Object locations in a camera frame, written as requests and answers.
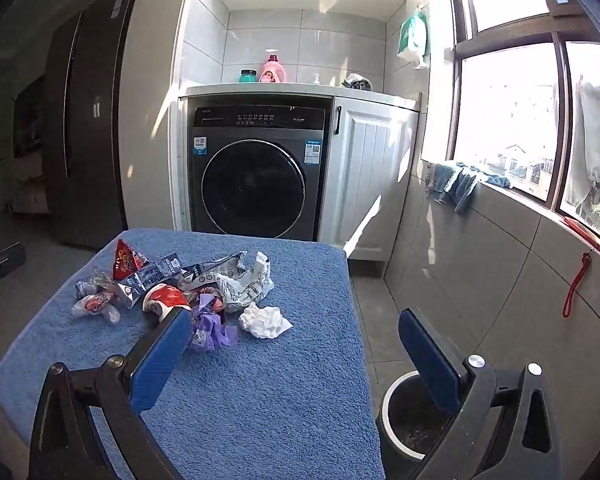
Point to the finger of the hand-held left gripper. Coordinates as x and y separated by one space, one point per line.
0 267

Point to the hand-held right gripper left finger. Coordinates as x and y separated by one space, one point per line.
161 357

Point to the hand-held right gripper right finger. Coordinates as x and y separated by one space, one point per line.
426 357

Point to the purple plastic bag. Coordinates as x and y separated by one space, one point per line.
212 327

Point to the round white-rimmed trash bin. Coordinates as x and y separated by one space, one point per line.
410 430

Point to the white printed packet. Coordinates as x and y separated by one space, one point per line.
252 280

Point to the red white snack packet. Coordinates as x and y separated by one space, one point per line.
165 300

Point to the crushed blue carton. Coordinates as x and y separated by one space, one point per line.
135 287

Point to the clear wrapper with red print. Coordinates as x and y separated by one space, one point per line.
95 306

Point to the small blue carton piece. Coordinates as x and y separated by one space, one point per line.
170 265

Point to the clear plastic wrapper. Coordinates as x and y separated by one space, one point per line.
95 282

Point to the blue terry towel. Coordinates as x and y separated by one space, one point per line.
255 385

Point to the silver blue printed wrapper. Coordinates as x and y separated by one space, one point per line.
215 272

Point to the red triangular snack packet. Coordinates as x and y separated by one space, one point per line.
127 260

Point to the white crumpled tissue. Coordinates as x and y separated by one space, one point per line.
265 321

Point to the dark refrigerator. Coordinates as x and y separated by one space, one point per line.
90 125

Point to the blue windowsill towel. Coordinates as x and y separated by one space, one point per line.
462 180

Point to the white cabinet door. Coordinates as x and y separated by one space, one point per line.
375 175

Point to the dark grey washing machine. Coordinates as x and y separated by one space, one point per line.
260 185

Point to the red flat tool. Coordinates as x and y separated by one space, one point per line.
592 240

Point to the white hanging garment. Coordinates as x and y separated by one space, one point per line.
592 150

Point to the crumpled cloth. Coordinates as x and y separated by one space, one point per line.
357 82

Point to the teal jar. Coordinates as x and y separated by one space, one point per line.
248 76

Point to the small white pump bottle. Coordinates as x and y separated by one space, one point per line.
317 80

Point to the pink detergent bottle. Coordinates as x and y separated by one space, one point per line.
272 70

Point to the green white hanging bag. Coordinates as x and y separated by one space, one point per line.
414 35

